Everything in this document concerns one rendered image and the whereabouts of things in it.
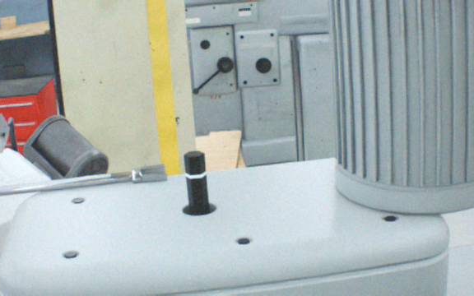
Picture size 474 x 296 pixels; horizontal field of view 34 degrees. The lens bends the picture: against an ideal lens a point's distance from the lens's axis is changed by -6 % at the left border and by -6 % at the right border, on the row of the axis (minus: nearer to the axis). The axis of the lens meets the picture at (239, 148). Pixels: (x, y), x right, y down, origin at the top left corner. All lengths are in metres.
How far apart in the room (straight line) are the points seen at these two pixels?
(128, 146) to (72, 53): 0.36
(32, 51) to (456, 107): 9.38
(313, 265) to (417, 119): 0.17
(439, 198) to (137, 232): 0.31
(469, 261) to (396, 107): 0.30
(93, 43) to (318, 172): 1.69
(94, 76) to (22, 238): 1.77
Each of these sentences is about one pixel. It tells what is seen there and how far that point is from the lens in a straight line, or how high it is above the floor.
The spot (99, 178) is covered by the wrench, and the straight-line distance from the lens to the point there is 0.96.
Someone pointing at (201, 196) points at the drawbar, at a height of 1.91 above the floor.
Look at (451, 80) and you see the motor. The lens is 0.78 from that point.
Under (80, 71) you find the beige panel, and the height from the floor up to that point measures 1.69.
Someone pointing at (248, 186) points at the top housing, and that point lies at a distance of 0.91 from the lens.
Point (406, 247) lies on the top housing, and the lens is 0.78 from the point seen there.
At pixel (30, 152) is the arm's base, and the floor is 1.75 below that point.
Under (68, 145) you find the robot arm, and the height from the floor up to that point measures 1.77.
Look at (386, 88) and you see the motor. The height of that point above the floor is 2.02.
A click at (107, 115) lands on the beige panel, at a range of 2.61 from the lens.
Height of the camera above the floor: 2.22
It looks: 18 degrees down
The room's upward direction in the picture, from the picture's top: 4 degrees counter-clockwise
